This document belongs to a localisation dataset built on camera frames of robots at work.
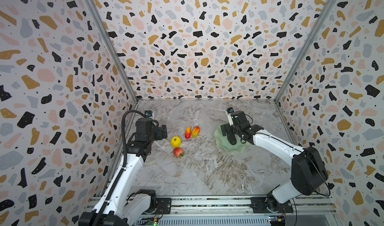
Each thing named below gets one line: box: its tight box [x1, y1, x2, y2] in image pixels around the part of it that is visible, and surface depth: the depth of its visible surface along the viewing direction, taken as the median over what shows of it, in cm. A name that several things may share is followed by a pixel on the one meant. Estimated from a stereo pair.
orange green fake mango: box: [192, 126, 201, 138], surface depth 101 cm
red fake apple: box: [173, 147, 185, 159], surface depth 90 cm
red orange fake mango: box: [185, 127, 192, 140], surface depth 102 cm
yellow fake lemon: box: [170, 136, 182, 148], surface depth 94 cm
